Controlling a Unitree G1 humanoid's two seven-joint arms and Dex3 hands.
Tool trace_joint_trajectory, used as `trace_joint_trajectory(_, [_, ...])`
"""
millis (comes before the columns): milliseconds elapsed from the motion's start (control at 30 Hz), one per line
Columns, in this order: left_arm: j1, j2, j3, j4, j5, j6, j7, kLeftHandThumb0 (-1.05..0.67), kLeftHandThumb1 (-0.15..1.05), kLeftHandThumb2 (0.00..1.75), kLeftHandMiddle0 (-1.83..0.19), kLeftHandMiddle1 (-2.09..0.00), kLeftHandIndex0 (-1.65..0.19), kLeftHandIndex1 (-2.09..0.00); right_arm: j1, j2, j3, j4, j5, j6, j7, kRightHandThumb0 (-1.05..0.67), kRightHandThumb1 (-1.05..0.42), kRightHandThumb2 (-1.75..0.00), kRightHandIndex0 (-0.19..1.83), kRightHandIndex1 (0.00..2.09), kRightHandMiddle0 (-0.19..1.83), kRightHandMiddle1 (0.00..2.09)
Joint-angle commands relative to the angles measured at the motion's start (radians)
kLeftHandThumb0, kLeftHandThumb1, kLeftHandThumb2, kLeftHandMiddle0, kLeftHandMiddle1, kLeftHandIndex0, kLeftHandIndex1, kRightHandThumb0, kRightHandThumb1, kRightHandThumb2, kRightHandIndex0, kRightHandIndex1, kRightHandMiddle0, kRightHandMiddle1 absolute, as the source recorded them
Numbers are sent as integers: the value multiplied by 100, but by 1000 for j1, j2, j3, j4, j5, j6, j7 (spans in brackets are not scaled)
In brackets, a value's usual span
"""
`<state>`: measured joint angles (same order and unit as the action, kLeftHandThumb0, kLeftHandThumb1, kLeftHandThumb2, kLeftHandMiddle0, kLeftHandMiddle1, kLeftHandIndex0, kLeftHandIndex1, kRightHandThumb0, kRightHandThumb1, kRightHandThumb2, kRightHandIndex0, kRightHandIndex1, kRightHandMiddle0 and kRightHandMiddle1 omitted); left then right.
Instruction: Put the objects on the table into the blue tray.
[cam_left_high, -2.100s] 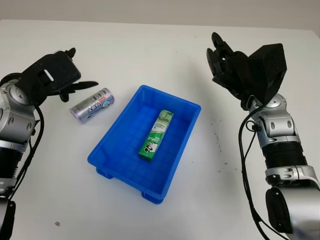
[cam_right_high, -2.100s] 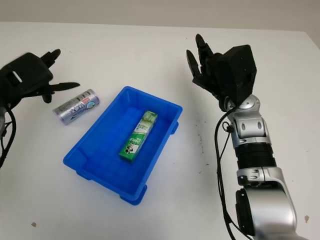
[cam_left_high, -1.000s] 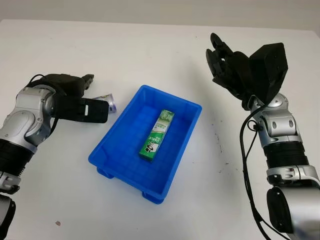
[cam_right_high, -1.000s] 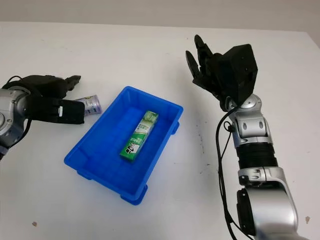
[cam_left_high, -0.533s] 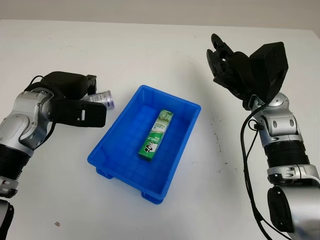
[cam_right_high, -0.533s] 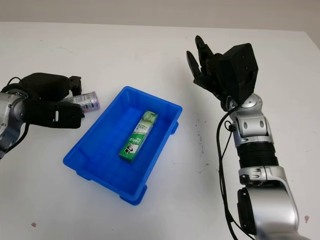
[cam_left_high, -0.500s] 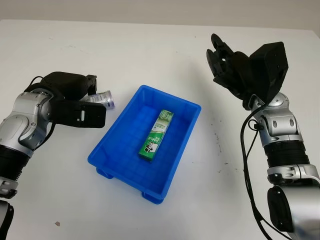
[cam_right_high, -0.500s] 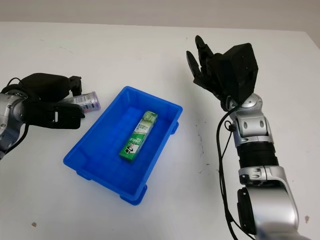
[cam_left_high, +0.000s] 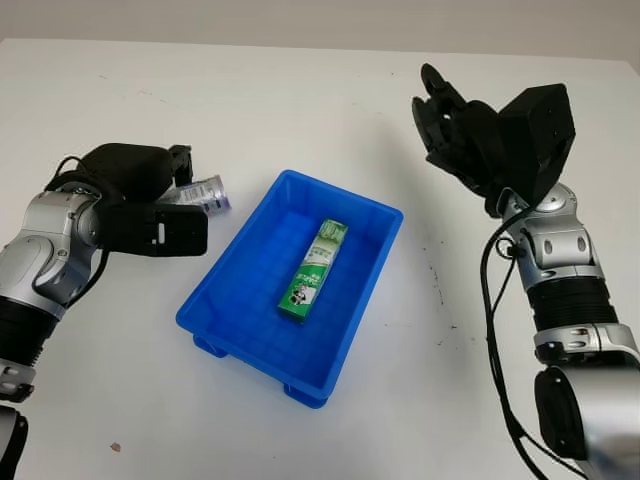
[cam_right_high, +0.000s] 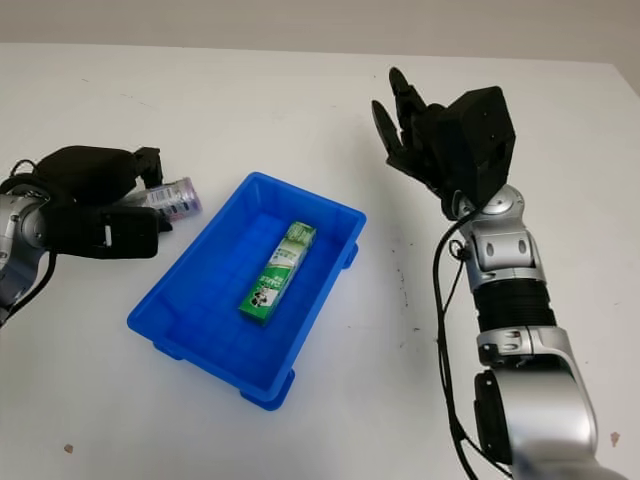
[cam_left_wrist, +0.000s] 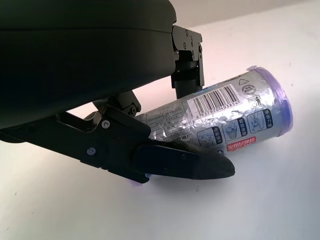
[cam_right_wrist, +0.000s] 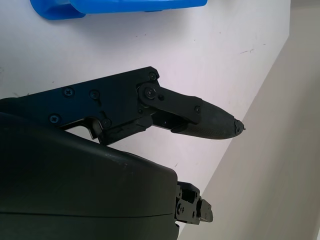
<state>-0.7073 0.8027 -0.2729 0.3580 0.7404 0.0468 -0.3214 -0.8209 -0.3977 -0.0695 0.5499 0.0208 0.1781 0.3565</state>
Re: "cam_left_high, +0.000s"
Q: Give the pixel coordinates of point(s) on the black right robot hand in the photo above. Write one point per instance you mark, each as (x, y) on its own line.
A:
(460, 140)

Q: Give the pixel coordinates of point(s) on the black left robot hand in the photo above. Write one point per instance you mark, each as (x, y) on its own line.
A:
(130, 170)

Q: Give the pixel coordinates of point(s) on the silver purple printed can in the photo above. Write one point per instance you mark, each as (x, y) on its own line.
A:
(212, 195)

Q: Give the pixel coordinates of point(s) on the green toothpaste box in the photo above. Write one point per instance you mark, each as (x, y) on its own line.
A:
(310, 275)

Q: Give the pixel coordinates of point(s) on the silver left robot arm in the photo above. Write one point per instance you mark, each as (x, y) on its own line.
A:
(40, 260)

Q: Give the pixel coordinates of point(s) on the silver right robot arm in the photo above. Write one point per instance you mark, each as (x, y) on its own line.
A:
(565, 280)

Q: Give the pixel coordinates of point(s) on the blue plastic tray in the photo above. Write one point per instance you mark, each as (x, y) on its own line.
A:
(250, 310)

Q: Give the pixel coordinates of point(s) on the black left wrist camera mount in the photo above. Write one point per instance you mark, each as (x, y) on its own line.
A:
(160, 230)

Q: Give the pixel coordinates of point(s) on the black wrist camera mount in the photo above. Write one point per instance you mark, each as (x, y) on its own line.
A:
(540, 135)
(160, 230)

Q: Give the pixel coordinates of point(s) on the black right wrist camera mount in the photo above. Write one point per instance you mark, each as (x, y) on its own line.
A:
(540, 135)

